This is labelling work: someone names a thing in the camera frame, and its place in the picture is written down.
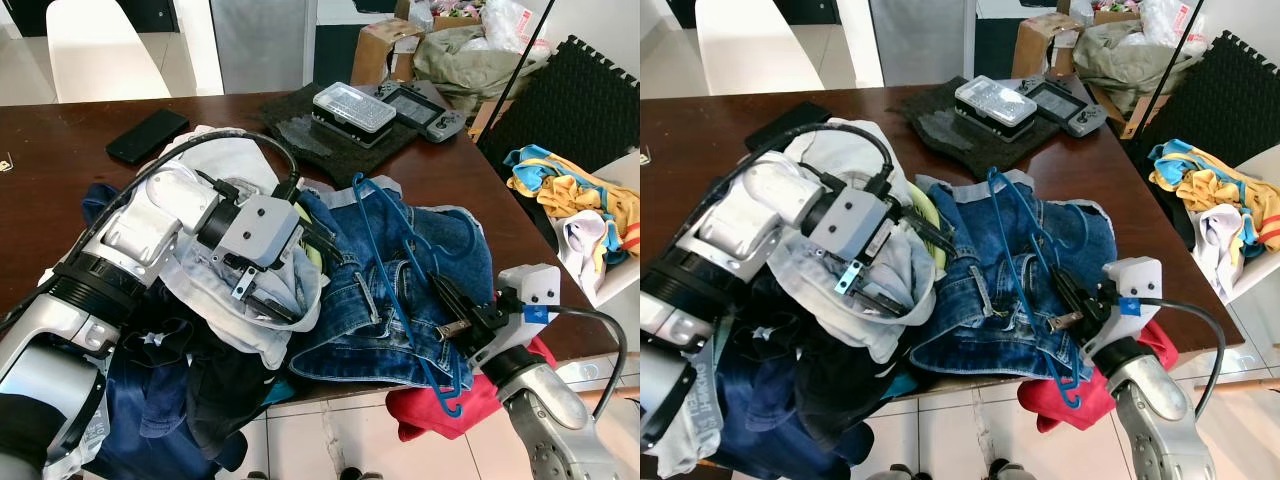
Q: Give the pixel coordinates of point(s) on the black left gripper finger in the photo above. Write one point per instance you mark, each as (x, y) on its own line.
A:
(879, 302)
(277, 307)
(922, 232)
(320, 248)

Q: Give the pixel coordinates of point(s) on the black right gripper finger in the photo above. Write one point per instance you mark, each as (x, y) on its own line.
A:
(1076, 287)
(456, 328)
(452, 294)
(1066, 322)

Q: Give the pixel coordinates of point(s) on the light denim garment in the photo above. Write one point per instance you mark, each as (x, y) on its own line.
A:
(810, 300)
(205, 300)

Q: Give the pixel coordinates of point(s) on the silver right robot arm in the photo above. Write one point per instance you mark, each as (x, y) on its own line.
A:
(550, 410)
(1150, 410)

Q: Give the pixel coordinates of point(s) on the blue denim shorts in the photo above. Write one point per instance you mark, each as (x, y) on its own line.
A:
(1060, 240)
(440, 240)

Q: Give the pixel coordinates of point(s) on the red cloth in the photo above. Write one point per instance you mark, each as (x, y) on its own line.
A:
(1050, 400)
(430, 410)

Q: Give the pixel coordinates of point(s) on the teal cloth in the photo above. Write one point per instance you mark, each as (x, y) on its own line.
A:
(900, 385)
(280, 388)

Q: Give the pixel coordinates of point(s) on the black fabric garment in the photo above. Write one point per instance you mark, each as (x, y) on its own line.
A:
(240, 390)
(830, 380)

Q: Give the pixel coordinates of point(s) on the navy blue garment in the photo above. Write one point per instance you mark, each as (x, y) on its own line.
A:
(760, 310)
(150, 330)

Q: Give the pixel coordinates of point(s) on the black foam mat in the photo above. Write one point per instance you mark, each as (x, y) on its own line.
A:
(300, 135)
(935, 125)

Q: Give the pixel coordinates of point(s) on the white garment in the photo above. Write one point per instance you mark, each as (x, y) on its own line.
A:
(1222, 235)
(585, 245)

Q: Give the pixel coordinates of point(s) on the white chair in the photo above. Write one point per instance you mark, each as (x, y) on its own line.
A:
(100, 50)
(620, 285)
(1262, 275)
(755, 45)

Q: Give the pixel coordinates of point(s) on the clear-lidded plastic box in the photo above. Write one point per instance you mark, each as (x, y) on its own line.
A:
(355, 108)
(995, 102)

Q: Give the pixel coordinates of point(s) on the yellow teal garment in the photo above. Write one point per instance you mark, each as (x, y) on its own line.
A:
(1215, 185)
(575, 190)

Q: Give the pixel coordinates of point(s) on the dark blue jeans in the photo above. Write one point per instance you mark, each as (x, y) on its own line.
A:
(760, 410)
(150, 420)

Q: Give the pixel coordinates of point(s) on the black smartphone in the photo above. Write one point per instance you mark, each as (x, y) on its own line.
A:
(790, 125)
(148, 135)

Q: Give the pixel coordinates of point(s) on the black left robot foot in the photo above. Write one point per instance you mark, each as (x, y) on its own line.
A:
(255, 475)
(908, 472)

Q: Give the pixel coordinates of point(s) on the black robot foot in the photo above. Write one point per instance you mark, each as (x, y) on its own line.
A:
(908, 472)
(255, 475)
(362, 473)

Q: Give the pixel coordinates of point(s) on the black right robot foot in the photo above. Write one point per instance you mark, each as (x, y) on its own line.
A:
(362, 473)

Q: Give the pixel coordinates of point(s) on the black handheld console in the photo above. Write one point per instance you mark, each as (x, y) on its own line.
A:
(425, 108)
(1065, 105)

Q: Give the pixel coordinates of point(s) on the white printed fabric band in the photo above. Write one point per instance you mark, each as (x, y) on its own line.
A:
(690, 400)

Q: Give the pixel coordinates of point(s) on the brown cardboard box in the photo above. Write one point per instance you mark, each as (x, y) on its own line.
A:
(440, 12)
(1040, 45)
(375, 50)
(1100, 10)

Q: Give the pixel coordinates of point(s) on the black toothed foam tile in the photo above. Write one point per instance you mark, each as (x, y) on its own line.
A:
(570, 110)
(1215, 95)

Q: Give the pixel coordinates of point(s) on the olive green bag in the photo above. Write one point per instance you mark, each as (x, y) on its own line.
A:
(470, 65)
(1130, 60)

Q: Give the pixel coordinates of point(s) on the thin black pole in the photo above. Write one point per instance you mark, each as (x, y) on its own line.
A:
(525, 60)
(1165, 65)

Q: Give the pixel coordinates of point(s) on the clear plastic bag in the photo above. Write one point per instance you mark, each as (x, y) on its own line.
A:
(1165, 20)
(510, 25)

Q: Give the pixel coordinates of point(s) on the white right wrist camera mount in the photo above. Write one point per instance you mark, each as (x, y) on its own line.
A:
(530, 290)
(1135, 285)

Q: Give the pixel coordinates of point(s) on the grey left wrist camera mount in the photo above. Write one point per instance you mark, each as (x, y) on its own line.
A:
(262, 232)
(852, 225)

